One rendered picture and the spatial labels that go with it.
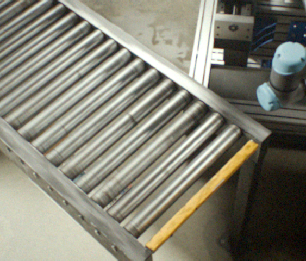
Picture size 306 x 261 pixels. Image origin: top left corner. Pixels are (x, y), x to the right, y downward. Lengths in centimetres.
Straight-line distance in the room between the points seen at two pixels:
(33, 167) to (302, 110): 126
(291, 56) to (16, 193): 153
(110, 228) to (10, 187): 113
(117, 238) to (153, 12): 185
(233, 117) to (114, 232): 49
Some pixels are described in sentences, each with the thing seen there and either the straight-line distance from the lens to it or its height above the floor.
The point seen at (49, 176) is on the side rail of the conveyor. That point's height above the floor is 80.
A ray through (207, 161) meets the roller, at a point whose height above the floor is 79.
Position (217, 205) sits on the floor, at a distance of 238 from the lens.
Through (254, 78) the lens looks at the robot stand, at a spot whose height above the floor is 21.
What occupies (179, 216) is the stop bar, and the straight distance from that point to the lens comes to 144.
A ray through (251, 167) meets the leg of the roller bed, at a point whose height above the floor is 64.
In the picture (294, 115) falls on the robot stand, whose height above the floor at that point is 23.
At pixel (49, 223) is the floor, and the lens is 240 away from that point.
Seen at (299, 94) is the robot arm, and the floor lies 101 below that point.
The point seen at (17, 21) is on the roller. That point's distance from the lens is 198.
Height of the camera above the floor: 212
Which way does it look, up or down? 55 degrees down
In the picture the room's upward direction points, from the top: 5 degrees counter-clockwise
